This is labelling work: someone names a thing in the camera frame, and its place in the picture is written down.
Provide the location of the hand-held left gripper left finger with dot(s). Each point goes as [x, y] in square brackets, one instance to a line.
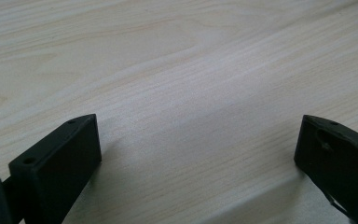
[59, 168]

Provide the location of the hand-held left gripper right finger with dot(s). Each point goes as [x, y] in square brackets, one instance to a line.
[338, 161]

